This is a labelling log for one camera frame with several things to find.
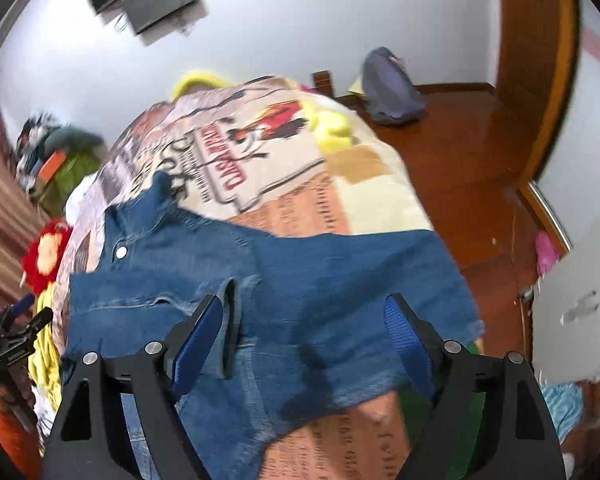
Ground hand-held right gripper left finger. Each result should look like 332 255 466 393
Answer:
42 294 225 480

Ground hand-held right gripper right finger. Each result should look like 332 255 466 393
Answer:
384 293 569 480

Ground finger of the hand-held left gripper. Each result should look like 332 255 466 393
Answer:
0 294 37 324
22 307 56 335

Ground blue denim garment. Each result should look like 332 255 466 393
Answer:
60 170 486 480

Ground red plush toy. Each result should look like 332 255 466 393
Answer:
20 218 74 294

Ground green cloth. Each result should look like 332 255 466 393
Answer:
399 339 487 480

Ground orange cloth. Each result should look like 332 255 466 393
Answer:
0 385 43 478

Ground striped curtain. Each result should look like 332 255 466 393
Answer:
0 60 52 306

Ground white cloth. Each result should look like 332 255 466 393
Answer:
64 172 102 227

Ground orange box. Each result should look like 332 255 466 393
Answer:
35 150 66 181

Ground pink bag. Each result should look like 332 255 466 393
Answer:
535 232 561 277

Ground turquoise striped cloth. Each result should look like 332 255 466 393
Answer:
540 382 587 444

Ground pile of mixed clutter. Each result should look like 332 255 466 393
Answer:
14 112 72 192

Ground grey-green cushion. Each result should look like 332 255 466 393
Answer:
45 126 107 155

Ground white board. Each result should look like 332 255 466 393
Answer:
530 199 600 382

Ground printed blanket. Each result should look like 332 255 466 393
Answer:
55 75 481 480

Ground grey-blue backpack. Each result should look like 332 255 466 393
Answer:
361 46 427 126

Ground wooden chair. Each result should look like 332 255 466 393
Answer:
311 71 336 99

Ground wooden door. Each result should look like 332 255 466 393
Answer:
495 0 582 183

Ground metal rail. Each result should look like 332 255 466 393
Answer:
526 181 574 257

